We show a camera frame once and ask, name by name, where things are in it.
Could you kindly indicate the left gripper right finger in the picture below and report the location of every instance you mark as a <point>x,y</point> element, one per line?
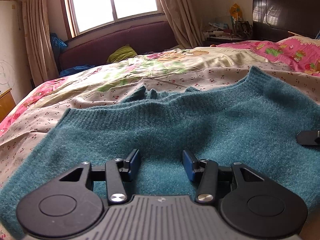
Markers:
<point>203,173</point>

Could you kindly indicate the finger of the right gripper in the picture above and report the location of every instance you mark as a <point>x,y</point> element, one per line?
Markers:
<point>309,138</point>

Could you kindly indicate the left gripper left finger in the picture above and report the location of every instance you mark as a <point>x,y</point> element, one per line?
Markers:
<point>119,171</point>

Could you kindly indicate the teal fuzzy sweater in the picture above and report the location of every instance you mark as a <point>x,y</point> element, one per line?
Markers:
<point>175,134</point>

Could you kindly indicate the floral pink quilt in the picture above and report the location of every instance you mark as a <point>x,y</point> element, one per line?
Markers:
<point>295,60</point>

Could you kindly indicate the cherry print bed sheet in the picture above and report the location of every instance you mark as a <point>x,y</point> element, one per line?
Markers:
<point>100,99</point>

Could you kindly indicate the blue cloth on sofa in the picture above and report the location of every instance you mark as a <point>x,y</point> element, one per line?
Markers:
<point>75,70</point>

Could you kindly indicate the green cushion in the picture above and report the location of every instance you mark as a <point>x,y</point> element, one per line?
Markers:
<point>123,53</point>

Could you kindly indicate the maroon sofa bench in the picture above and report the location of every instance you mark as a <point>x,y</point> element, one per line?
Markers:
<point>152,37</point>

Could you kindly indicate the brown patterned handbag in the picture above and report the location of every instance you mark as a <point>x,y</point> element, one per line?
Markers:
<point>243,30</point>

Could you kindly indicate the dark wooden headboard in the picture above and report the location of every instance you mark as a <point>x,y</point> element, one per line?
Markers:
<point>274,20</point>

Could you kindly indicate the wooden side cabinet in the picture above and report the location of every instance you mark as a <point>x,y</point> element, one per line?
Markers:
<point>7,104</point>

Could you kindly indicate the cluttered nightstand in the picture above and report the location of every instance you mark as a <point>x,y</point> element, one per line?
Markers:
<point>220,33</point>

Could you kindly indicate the blue plastic bag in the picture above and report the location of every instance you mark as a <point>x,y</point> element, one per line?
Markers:
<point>57,44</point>

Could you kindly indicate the yellow flower decoration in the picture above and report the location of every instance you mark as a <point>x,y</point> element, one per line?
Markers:
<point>236,12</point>

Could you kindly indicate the left beige curtain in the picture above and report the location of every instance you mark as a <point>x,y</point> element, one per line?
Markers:
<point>37,39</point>

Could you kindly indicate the beige curtain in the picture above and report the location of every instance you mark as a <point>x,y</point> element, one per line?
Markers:
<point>183,22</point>
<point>37,39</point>

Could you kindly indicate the window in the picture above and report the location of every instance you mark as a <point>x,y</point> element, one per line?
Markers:
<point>82,16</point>

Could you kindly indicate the right beige curtain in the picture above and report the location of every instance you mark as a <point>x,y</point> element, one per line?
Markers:
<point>183,22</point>

